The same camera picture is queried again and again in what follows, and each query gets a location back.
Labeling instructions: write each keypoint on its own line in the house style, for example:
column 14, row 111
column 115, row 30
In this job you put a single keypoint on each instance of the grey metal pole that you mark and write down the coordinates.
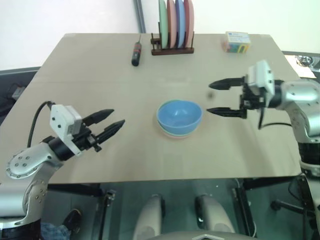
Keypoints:
column 140, row 15

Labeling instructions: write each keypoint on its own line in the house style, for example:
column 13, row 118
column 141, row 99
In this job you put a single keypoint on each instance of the shiny metal object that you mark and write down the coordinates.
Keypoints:
column 305, row 60

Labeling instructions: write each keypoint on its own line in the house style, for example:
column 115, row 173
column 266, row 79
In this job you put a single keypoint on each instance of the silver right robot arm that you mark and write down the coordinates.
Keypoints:
column 300, row 92

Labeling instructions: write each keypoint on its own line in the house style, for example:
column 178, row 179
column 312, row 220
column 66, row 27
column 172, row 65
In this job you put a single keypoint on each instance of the green bowl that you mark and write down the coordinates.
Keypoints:
column 180, row 135

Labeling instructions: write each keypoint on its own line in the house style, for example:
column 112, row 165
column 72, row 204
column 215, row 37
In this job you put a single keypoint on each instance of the dark pink plate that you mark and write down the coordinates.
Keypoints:
column 189, row 20

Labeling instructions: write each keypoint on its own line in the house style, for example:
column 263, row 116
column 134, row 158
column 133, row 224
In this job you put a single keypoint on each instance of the green plate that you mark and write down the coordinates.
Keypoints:
column 162, row 22

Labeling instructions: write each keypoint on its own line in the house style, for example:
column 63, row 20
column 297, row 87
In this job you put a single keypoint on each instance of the light pink plate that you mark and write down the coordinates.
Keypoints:
column 171, row 22

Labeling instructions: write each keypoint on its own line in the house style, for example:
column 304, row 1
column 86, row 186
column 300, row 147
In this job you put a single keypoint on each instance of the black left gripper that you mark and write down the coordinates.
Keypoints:
column 85, row 140

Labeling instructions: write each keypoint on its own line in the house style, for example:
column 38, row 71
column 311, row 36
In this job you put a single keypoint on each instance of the blue jeans leg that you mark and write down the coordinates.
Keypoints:
column 53, row 231

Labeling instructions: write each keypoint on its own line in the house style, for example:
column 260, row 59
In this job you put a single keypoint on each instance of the blue plate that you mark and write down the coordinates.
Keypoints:
column 179, row 22

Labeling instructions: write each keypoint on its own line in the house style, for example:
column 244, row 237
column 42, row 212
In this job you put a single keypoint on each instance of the dark wooden plate rack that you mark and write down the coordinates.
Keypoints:
column 172, row 51

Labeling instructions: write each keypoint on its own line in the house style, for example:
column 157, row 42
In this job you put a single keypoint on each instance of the grey left robot thigh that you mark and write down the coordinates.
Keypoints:
column 147, row 217

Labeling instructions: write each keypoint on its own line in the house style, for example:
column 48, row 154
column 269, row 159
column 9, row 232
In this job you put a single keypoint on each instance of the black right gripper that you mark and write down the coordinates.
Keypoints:
column 252, row 98

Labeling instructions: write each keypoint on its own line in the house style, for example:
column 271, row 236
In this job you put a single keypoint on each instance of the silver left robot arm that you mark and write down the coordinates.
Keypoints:
column 25, row 162

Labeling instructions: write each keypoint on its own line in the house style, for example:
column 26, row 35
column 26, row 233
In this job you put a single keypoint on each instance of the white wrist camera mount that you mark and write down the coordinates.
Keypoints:
column 62, row 117
column 262, row 75

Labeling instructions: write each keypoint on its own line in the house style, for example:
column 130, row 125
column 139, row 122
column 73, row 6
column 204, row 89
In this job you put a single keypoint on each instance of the colourful small cardboard box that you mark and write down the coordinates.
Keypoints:
column 236, row 42

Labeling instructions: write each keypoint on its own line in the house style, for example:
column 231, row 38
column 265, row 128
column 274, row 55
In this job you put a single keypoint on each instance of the small grey box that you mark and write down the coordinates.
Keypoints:
column 18, row 92

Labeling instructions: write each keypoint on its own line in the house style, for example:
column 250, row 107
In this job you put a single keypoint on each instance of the black table frame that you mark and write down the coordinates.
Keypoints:
column 75, row 190

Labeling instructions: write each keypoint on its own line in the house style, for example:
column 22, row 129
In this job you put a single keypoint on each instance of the black shoe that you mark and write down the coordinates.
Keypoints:
column 72, row 221

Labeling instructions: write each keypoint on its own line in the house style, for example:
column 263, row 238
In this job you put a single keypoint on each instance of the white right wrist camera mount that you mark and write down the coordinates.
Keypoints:
column 262, row 75

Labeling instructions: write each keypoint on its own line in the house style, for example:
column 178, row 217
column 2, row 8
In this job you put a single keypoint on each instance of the grey robot thigh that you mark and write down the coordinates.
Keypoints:
column 147, row 217
column 212, row 215

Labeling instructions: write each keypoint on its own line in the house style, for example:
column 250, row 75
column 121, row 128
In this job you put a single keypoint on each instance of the black office chair base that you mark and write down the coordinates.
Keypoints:
column 292, row 205

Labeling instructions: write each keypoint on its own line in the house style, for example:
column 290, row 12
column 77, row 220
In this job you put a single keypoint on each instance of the grey right robot thigh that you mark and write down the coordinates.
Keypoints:
column 212, row 215

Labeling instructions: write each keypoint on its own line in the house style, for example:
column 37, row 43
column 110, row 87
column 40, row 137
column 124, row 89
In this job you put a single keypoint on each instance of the black red marker pen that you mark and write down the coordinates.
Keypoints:
column 136, row 53

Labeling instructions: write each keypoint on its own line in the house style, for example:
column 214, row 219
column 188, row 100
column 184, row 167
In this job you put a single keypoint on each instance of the blue bowl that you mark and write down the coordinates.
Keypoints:
column 178, row 115

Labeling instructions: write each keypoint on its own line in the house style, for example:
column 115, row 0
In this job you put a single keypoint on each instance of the grey robot torso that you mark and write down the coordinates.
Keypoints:
column 202, row 236

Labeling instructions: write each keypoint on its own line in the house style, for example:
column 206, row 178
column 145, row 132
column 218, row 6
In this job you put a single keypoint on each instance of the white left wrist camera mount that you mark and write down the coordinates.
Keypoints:
column 62, row 117

